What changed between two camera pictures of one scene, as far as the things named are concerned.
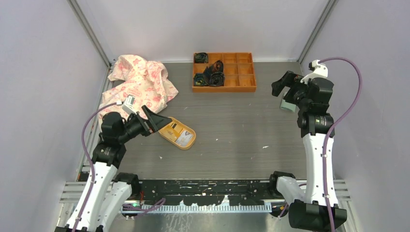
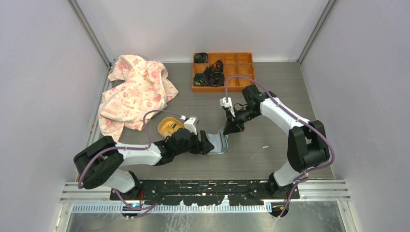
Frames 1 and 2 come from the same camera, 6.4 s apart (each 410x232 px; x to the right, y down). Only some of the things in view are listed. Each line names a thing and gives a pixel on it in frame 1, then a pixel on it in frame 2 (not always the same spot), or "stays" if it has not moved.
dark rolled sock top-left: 200,57 stays
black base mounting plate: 206,192 stays
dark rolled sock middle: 217,66 stays
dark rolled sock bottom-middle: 216,79 stays
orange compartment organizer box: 238,69 stays
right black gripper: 290,79 -> 231,127
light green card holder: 289,106 -> 219,141
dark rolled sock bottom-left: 199,80 stays
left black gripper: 153,123 -> 206,146
